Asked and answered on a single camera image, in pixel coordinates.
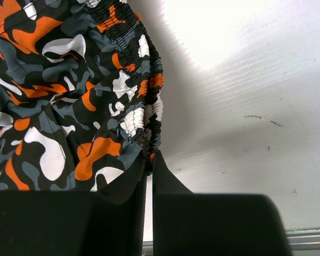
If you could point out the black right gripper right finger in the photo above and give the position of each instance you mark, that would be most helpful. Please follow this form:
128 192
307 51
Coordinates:
186 223

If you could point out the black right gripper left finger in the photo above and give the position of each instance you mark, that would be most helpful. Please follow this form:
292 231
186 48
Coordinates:
107 222

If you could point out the orange camouflage shorts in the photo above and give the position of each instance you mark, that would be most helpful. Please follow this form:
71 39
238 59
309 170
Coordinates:
80 94

